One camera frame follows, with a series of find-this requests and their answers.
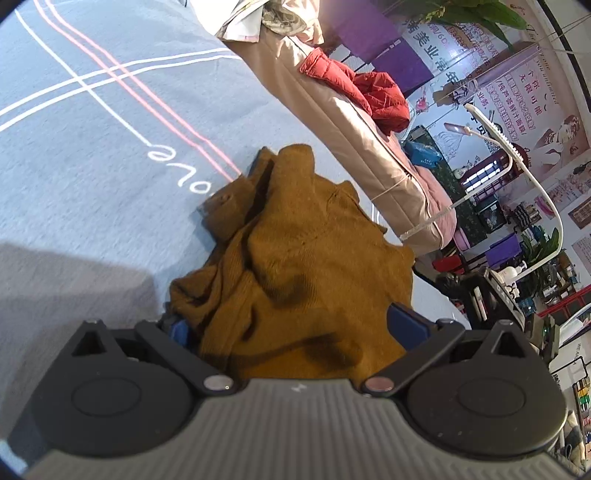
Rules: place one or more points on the cream crumpled blanket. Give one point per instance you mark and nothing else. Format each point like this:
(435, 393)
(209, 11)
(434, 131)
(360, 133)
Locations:
(291, 18)

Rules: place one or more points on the beige massage bed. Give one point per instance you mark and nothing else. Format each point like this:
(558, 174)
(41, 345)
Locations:
(404, 194)

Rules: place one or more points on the blue striped bed sheet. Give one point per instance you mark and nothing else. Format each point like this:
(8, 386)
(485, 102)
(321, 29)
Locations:
(99, 213)

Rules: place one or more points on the brown knit sweater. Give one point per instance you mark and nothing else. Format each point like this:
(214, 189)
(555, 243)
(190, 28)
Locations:
(300, 280)

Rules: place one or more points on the white pump bottle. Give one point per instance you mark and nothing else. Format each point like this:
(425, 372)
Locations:
(507, 276)

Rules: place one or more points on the red jacket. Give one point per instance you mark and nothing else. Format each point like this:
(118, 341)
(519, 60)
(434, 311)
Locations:
(376, 93)

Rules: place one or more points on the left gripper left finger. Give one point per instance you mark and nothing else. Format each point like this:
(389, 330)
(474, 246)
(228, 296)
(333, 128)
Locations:
(203, 378)

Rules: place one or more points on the green potted plant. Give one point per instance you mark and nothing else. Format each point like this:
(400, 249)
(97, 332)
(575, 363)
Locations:
(492, 15)

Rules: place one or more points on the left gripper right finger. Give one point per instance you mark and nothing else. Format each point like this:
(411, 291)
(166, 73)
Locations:
(426, 344)

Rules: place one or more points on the purple cloth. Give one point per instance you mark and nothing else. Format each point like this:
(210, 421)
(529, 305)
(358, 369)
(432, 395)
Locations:
(360, 35)

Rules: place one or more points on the wall poster with text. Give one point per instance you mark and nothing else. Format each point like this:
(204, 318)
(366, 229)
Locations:
(530, 103)

